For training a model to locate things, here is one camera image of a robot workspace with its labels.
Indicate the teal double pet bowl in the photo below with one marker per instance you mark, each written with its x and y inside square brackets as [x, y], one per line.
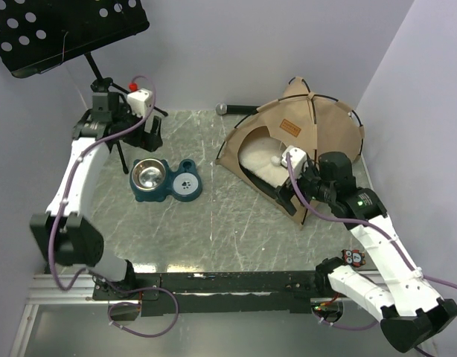
[184, 184]

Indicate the red owl toy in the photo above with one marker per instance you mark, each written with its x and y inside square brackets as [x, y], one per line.
[354, 258]

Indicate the white pompom toy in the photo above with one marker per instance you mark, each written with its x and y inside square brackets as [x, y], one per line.
[276, 153]

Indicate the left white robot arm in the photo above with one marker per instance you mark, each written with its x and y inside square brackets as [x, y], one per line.
[63, 232]

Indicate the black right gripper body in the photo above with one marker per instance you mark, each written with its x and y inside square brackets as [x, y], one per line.
[310, 184]

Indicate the black grey microphone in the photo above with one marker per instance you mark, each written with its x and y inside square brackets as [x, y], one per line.
[231, 109]

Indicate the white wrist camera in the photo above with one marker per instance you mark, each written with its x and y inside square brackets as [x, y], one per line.
[139, 100]
[298, 159]

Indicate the black music stand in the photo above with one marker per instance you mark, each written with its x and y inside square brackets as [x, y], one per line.
[37, 36]

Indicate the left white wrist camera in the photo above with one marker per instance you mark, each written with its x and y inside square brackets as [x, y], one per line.
[139, 100]

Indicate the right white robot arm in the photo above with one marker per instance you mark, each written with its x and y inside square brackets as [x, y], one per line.
[340, 188]

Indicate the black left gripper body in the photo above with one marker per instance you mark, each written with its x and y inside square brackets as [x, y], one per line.
[139, 138]

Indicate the tan black pet tent fabric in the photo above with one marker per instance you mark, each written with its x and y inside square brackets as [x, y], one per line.
[284, 136]

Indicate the orange patterned pillow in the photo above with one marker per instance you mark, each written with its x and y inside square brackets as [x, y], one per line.
[254, 155]

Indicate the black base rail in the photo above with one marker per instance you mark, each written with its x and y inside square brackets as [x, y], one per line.
[256, 291]

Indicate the steel pet bowl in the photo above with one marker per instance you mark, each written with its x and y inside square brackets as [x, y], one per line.
[148, 174]

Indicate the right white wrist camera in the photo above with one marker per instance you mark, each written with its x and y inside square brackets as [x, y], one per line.
[298, 159]

